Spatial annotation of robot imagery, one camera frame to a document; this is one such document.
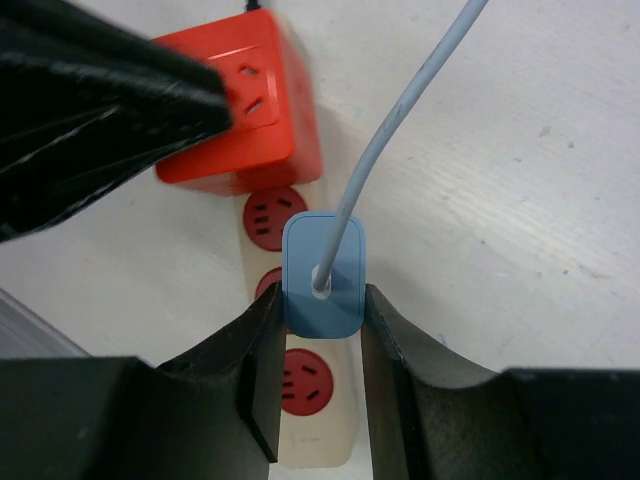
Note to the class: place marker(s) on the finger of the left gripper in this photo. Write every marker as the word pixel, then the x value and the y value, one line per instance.
pixel 85 107

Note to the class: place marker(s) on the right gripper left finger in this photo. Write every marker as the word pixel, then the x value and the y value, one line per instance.
pixel 212 412

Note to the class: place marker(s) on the light blue charger plug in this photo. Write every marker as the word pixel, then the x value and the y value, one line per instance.
pixel 323 281

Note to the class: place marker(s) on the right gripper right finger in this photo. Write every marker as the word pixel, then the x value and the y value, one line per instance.
pixel 433 414

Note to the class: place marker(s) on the aluminium rail frame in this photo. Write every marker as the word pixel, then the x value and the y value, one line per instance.
pixel 24 334

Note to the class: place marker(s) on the red cube adapter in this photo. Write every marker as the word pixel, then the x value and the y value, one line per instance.
pixel 273 140

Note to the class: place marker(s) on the beige red power strip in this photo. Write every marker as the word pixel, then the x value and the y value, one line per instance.
pixel 319 422

